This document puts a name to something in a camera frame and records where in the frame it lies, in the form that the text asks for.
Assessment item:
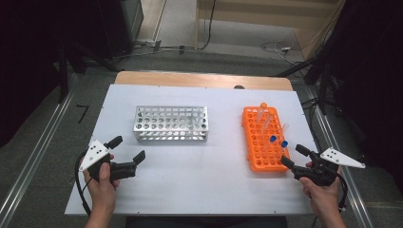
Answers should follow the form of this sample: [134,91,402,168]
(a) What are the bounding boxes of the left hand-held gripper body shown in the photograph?
[78,139,138,184]

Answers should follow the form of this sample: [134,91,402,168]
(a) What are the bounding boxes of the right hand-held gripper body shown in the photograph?
[291,146,367,187]

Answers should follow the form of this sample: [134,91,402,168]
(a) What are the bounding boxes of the orange plastic test tube rack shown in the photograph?
[241,105,292,173]

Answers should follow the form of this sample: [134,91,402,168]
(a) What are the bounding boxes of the silver metal test tube rack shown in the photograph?
[132,104,210,143]

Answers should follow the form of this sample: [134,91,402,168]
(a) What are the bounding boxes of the person's right hand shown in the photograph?
[298,161,344,211]

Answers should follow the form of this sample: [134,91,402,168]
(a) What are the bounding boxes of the person's left hand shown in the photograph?
[82,154,122,212]

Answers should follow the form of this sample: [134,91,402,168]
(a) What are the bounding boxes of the white table board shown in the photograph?
[64,84,341,218]

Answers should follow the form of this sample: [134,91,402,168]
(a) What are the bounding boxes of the black metal stand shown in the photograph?
[275,55,338,116]
[56,39,123,105]

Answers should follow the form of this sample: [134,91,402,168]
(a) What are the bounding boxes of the person's lap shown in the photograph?
[125,216,289,228]

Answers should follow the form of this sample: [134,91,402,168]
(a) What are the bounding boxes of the wooden table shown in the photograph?
[113,70,295,92]

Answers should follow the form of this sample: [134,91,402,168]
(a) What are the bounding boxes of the dark curtain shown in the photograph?
[329,0,403,194]
[0,0,96,149]

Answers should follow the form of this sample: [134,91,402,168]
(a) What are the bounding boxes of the grey power strip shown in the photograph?
[134,38,163,52]

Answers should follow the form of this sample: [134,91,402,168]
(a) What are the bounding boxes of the dark grey cabinet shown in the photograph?
[94,0,145,61]

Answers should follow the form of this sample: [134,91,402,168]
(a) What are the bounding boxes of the aluminium floor rail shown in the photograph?
[302,84,376,228]
[0,74,81,228]

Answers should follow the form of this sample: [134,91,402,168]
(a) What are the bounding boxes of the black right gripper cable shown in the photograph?
[335,172,350,214]

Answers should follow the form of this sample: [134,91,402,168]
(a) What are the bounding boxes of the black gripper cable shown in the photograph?
[335,172,350,214]
[73,150,93,217]

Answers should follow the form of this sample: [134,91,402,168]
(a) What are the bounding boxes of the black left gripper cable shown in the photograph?
[73,150,93,217]

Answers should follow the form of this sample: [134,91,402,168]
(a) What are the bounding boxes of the white floor cable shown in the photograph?
[259,40,306,67]

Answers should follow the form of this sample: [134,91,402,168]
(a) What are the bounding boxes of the black floor cables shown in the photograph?
[112,43,198,62]

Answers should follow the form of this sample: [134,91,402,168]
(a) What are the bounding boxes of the beige wooden frame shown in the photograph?
[194,0,347,61]

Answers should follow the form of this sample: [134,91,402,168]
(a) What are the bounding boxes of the black hanging cable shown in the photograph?
[197,0,219,51]

